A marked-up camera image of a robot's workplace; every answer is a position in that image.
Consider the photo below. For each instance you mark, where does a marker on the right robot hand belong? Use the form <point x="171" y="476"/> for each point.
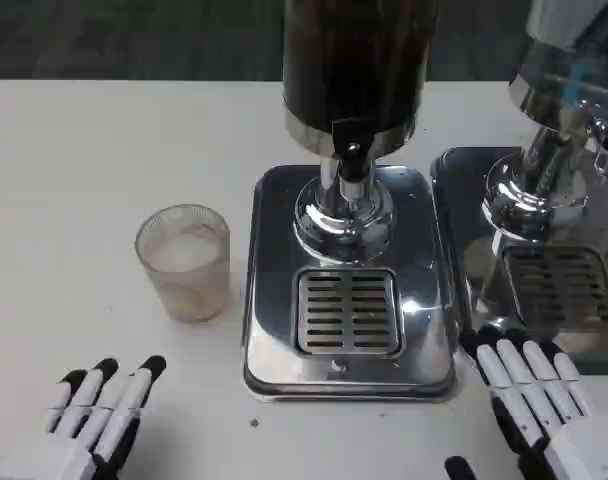
<point x="539" y="415"/>

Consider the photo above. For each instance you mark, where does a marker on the drink dispenser with clear tank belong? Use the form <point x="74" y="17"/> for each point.
<point x="534" y="210"/>

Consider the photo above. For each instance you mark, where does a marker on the black dispenser tap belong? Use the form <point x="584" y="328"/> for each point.
<point x="349" y="150"/>

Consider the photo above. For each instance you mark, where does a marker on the steel drip tray grid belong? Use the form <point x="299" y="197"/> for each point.
<point x="559" y="285"/>
<point x="350" y="312"/>

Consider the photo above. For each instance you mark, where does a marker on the drink dispenser with dark tank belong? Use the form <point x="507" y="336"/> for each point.
<point x="349" y="240"/>

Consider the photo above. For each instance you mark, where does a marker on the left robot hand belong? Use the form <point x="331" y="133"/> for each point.
<point x="79" y="430"/>

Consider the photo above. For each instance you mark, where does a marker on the clear ribbed glass cup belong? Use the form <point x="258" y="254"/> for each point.
<point x="184" y="262"/>

